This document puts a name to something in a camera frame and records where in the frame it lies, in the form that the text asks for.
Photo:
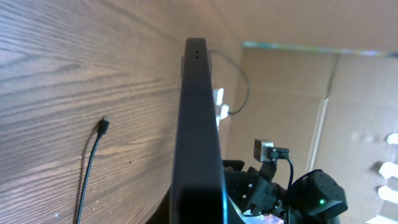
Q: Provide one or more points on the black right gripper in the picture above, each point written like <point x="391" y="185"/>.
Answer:
<point x="249" y="191"/>

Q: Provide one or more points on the blue Samsung Galaxy smartphone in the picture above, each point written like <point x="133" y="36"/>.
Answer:
<point x="197" y="192"/>

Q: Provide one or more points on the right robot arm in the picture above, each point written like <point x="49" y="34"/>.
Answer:
<point x="313" y="198"/>

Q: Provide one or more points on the white charger plug adapter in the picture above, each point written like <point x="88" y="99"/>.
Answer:
<point x="224" y="112"/>

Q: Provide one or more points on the white power strip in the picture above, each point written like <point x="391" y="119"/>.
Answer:
<point x="218" y="101"/>

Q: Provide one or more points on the brown cardboard backdrop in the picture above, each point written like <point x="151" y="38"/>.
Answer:
<point x="323" y="83"/>

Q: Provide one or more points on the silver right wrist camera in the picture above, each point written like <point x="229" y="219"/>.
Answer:
<point x="263" y="150"/>

